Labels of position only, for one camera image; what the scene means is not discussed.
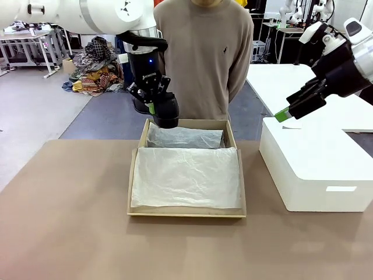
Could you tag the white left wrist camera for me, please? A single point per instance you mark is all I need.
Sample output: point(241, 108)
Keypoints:
point(123, 57)

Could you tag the white side table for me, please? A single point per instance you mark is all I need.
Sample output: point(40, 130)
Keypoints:
point(279, 87)

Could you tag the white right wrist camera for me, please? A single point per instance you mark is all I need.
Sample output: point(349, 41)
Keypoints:
point(310, 32)

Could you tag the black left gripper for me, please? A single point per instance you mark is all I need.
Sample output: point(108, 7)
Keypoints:
point(144, 70)

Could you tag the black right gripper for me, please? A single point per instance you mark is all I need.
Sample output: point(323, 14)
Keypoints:
point(338, 73)

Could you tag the black leather buckle shoe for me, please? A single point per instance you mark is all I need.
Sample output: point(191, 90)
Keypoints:
point(167, 112)

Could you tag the small cardboard carton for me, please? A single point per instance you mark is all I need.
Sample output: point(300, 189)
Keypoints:
point(68, 65)

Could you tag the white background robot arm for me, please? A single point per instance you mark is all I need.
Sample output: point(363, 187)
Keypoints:
point(323, 8)
point(287, 13)

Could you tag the colourful patterned cloth pile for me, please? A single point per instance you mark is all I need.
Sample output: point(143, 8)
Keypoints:
point(99, 81)

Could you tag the person in beige sweater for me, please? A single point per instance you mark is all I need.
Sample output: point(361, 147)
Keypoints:
point(204, 58)

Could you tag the large white metal-frame desk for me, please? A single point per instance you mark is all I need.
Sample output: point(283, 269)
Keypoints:
point(23, 35)

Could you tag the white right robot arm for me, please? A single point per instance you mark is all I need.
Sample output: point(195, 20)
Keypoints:
point(364, 61)

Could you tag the black white checked cloth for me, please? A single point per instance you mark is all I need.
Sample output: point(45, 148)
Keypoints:
point(97, 48)

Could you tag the white rectangular box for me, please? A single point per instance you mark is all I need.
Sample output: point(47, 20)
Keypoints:
point(314, 163)

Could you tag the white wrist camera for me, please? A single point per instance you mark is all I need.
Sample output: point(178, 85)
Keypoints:
point(123, 57)
point(310, 32)

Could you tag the white tissue paper sheet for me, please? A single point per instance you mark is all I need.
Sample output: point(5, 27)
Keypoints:
point(186, 178)

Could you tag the black frame background table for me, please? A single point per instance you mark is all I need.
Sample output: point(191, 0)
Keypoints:
point(274, 38)

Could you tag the tan cardboard shoe box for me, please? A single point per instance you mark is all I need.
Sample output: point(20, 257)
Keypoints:
point(186, 215)

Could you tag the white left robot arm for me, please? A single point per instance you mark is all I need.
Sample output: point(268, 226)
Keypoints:
point(87, 14)

